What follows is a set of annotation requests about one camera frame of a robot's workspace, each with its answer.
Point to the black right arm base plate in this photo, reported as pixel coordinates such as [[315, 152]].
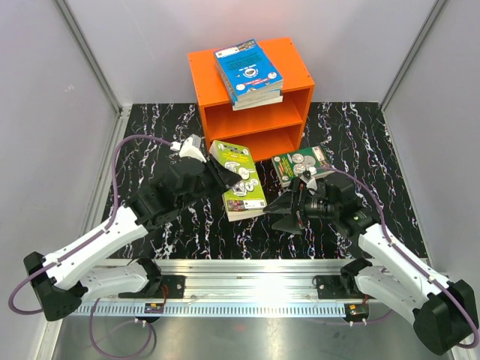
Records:
[[336, 287]]

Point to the blue back-cover book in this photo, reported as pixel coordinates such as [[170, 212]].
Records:
[[249, 69]]

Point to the green 65-Storey Treehouse book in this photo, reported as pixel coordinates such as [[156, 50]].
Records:
[[246, 198]]

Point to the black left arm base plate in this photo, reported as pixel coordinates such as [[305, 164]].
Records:
[[172, 285]]

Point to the left small circuit board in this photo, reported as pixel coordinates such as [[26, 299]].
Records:
[[154, 308]]

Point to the right aluminium frame post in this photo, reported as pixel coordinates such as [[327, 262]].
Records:
[[426, 28]]

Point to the aluminium frame post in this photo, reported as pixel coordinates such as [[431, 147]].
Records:
[[426, 28], [80, 39]]

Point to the small circuit board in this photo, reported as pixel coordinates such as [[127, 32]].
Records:
[[154, 308], [357, 312]]

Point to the blue 26-Storey Treehouse book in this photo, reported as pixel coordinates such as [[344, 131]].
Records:
[[232, 95]]

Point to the orange wooden shelf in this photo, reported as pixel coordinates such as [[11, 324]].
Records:
[[266, 130]]

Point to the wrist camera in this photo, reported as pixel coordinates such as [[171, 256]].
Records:
[[308, 177], [190, 148]]

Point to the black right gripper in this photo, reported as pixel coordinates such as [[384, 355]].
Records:
[[283, 205]]

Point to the right small circuit board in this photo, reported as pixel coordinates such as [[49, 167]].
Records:
[[357, 312]]

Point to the left aluminium frame post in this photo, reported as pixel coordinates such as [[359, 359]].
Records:
[[80, 39]]

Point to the white slotted cable duct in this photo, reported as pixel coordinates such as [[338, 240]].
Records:
[[214, 309]]

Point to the dark green book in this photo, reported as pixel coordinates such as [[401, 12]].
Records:
[[292, 164]]

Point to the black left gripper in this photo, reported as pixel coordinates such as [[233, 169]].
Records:
[[229, 178]]

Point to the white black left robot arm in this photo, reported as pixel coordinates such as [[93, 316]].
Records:
[[65, 279]]

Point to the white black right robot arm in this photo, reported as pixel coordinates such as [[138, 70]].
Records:
[[443, 313]]

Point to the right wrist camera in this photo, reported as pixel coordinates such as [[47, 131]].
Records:
[[308, 177]]

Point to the aluminium front rail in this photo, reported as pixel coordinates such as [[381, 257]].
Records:
[[265, 281]]

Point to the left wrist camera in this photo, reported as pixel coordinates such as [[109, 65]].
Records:
[[190, 148]]

